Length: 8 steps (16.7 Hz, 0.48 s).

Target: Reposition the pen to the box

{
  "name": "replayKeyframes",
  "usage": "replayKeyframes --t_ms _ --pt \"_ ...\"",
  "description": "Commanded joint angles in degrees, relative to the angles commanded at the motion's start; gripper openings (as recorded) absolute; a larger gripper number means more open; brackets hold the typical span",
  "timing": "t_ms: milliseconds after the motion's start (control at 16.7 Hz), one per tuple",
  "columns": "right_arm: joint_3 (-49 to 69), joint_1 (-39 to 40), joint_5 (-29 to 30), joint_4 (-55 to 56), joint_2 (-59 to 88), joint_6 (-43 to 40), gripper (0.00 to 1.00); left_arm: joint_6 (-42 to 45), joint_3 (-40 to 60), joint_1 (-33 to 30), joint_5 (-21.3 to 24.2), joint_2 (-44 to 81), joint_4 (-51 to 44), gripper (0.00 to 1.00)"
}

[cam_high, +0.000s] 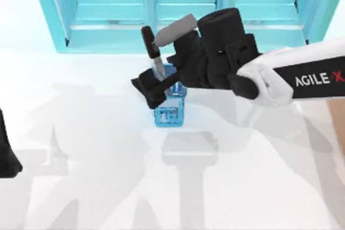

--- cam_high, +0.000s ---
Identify pale grey rounded box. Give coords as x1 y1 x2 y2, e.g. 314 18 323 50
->
155 13 198 48

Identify light blue rack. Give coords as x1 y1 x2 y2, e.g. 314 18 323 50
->
30 0 334 54

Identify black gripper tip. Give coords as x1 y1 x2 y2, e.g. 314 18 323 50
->
0 108 24 180

